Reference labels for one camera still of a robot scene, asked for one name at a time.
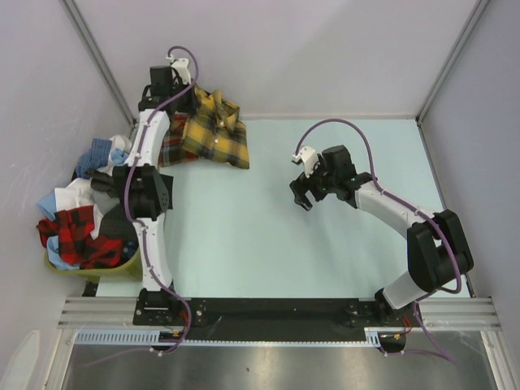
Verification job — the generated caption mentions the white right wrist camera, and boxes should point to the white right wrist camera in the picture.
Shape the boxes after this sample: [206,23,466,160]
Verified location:
[291,146,320,178]

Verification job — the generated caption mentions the aluminium right corner post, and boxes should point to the aluminium right corner post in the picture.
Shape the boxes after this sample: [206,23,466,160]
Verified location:
[415,0,492,123]

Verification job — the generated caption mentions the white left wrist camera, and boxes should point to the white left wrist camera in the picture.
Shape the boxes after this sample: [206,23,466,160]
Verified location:
[169,57,192,85]

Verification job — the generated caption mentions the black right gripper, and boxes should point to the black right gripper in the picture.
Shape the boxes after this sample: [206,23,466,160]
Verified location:
[289,155,338,211]

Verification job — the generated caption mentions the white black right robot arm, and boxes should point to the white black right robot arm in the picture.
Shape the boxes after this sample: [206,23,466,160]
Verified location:
[289,145,475,326]

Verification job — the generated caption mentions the yellow plaid long sleeve shirt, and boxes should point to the yellow plaid long sleeve shirt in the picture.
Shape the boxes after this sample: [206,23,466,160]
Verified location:
[182,86,250,170]

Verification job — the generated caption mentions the blue patterned shirt in bin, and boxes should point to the blue patterned shirt in bin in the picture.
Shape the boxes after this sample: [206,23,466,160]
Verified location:
[75,138,112,179]

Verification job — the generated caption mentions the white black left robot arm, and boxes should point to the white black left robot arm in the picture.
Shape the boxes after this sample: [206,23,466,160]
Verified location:
[112,58,196,326]

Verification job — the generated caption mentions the white shirt in bin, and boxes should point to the white shirt in bin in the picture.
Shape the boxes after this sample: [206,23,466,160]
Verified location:
[54,135,132,239]

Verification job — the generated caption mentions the aluminium left corner post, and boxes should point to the aluminium left corner post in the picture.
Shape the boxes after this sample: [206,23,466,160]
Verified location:
[58,0,136,128]

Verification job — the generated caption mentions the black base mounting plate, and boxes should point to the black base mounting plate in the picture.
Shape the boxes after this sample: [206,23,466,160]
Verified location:
[132,297,419,343]

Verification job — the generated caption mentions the aluminium corner post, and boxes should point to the aluminium corner post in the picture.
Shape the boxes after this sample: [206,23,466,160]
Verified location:
[58,0,136,128]
[415,0,492,123]

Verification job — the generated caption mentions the light blue shirt in bin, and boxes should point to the light blue shirt in bin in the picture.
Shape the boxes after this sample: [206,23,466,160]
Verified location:
[37,148,139,271]

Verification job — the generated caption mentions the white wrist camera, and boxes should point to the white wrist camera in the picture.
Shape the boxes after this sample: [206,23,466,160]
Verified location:
[169,57,192,85]
[291,146,320,178]

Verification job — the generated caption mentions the red black buffalo plaid shirt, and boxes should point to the red black buffalo plaid shirt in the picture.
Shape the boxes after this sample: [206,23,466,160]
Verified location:
[37,206,124,271]

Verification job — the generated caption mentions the aluminium frame front rail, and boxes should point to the aluminium frame front rail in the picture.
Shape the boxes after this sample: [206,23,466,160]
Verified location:
[58,297,501,332]

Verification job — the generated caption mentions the white slotted cable duct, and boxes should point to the white slotted cable duct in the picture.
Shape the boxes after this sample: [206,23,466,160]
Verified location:
[75,329,380,348]

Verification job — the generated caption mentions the folded red plaid shirt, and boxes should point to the folded red plaid shirt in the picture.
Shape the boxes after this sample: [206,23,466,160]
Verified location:
[158,114,190,167]

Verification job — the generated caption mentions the olive green laundry bin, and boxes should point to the olive green laundry bin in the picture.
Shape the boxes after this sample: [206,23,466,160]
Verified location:
[43,153,160,284]

